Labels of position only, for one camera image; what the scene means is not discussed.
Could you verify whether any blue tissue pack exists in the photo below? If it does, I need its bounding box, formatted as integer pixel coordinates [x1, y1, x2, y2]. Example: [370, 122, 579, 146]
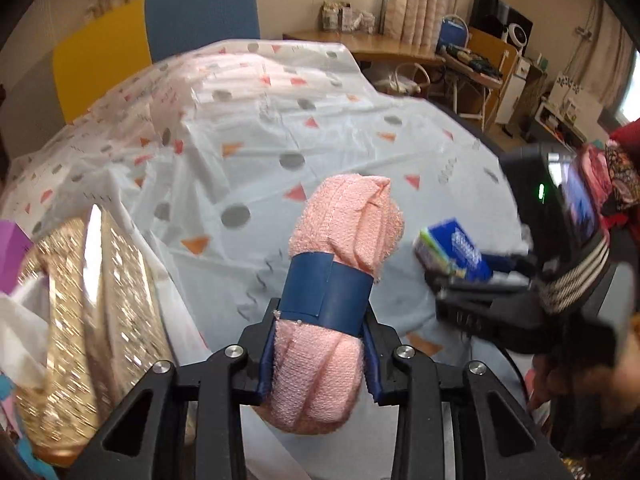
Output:
[413, 219, 494, 282]

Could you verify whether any white wire basket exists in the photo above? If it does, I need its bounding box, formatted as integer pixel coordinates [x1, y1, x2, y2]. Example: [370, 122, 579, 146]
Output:
[373, 63, 432, 96]

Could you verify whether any purple cardboard box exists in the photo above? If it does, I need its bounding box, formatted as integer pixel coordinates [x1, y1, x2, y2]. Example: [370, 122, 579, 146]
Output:
[0, 220, 32, 294]

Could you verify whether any wooden desk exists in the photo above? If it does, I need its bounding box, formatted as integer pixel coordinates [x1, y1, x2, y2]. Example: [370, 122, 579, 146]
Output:
[282, 30, 445, 67]

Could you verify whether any ornate gold tissue box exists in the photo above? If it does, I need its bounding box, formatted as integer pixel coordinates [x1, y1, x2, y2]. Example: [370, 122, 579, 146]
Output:
[16, 205, 174, 467]

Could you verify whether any white tissue sheet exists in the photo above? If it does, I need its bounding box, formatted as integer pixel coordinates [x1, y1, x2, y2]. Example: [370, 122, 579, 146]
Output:
[1, 274, 50, 389]

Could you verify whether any patterned white tablecloth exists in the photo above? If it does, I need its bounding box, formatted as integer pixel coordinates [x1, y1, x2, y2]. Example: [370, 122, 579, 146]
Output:
[1, 40, 525, 396]

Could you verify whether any pink towel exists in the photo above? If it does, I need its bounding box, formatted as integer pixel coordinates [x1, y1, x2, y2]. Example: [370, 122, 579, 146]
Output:
[258, 174, 404, 434]

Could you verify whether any white shelf unit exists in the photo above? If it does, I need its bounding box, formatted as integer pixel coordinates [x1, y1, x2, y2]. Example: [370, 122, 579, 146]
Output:
[529, 73, 608, 151]

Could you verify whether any blue folding chair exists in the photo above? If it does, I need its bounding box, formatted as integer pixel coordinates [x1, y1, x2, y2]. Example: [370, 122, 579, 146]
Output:
[436, 14, 503, 130]

